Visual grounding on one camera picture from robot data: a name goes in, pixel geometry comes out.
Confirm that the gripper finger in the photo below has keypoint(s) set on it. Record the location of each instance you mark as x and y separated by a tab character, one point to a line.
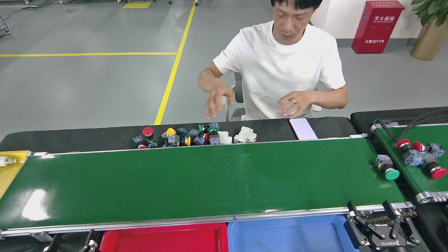
392	210
352	210
54	243
91	241

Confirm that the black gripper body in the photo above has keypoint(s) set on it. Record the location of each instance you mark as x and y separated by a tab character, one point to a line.
388	245

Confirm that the yellow mushroom push button switch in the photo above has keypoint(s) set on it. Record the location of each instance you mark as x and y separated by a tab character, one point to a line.
170	132
188	140

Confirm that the person's left forearm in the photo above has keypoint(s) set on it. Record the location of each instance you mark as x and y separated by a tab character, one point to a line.
330	99

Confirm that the person's right forearm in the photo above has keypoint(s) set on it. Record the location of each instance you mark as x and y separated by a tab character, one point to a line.
210	83

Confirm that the short green conveyor belt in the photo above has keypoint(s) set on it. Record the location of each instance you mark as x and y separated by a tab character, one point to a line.
413	182

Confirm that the blue plastic tray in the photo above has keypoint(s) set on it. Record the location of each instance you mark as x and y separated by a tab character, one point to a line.
290	234

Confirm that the red plastic tray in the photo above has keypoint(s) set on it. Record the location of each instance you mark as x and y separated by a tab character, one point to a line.
164	241

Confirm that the long green conveyor belt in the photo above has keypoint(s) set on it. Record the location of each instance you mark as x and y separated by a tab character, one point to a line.
175	182

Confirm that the person's left hand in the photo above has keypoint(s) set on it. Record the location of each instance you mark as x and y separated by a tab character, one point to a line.
297	103

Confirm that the person's right hand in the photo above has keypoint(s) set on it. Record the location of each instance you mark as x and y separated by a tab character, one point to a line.
218	98

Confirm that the yellow plastic bin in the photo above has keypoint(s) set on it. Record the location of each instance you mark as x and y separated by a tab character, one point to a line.
10	175

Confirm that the smartphone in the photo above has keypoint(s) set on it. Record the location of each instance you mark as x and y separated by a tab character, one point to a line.
302	128

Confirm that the white light bulb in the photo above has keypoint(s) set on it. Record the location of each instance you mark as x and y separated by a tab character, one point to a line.
5	161

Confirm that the person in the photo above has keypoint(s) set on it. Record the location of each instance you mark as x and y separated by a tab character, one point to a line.
280	70

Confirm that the potted plant brass planter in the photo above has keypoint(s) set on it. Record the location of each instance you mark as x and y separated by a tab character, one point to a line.
428	42

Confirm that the red fire extinguisher box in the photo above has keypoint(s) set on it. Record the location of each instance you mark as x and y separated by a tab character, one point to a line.
378	28

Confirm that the metal rack cart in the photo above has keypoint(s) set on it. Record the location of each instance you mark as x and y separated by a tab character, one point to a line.
4	28

